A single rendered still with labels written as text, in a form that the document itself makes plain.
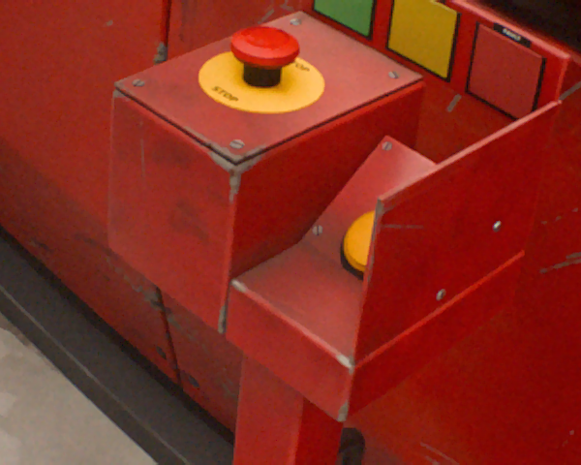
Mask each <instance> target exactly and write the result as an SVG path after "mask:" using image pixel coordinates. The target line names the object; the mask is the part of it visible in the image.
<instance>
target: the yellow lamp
mask: <svg viewBox="0 0 581 465"><path fill-rule="evenodd" d="M394 4H395V7H394V13H393V18H392V23H391V29H390V35H389V42H388V45H389V47H390V48H392V49H393V50H395V51H397V52H399V53H401V54H403V55H405V56H407V57H409V58H410V59H411V60H413V62H416V63H418V64H420V65H422V66H424V67H426V68H427V69H429V70H431V71H433V72H435V73H437V74H439V75H441V76H443V77H444V78H446V73H447V68H448V63H449V58H450V49H451V44H452V39H453V34H454V23H455V19H456V15H457V13H456V12H454V11H452V10H451V9H449V8H447V7H445V6H443V5H442V4H441V3H439V2H436V1H434V0H394Z"/></svg>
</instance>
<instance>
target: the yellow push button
mask: <svg viewBox="0 0 581 465"><path fill-rule="evenodd" d="M374 214H375V211H371V212H368V213H365V214H362V215H361V216H359V217H358V218H357V220H355V221H354V222H353V223H352V225H351V226H350V227H349V229H348V231H347V235H345V238H344V253H345V256H346V258H348V260H349V261H350V264H351V265H352V267H353V268H354V270H355V271H356V272H358V273H359V274H361V275H362V276H363V275H365V269H366V264H367V258H368V252H369V245H370V239H371V232H372V227H373V221H374Z"/></svg>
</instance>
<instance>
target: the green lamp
mask: <svg viewBox="0 0 581 465"><path fill-rule="evenodd" d="M315 1H316V6H315V9H316V10H318V11H320V12H322V13H323V14H325V15H327V16H330V17H332V18H334V19H336V20H338V21H340V22H342V23H344V24H346V25H348V26H349V27H351V28H353V29H355V30H356V31H358V32H360V33H362V34H365V35H369V30H370V24H369V23H370V16H371V11H372V4H373V0H315Z"/></svg>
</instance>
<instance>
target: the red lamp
mask: <svg viewBox="0 0 581 465"><path fill-rule="evenodd" d="M541 59H542V58H541V57H540V56H539V55H538V54H536V53H534V52H532V51H530V50H528V49H526V48H524V47H522V46H518V45H517V44H515V43H514V42H512V41H511V40H510V39H508V38H506V37H504V36H502V35H500V34H498V33H496V32H494V31H492V30H490V29H488V28H486V27H484V26H482V25H480V24H479V26H478V30H477V40H476V45H475V49H474V62H473V66H472V70H471V75H470V80H469V91H471V92H472V93H473V94H475V95H476V96H477V97H479V98H481V99H483V100H485V101H487V102H489V103H491V104H493V105H494V106H496V107H497V108H498V109H501V110H503V111H505V112H507V113H509V114H510V115H512V116H514V117H516V118H517V119H521V118H523V117H524V118H525V117H526V116H528V115H530V114H531V113H532V105H533V101H534V97H535V90H536V87H535V86H536V82H537V78H538V74H539V66H540V62H541Z"/></svg>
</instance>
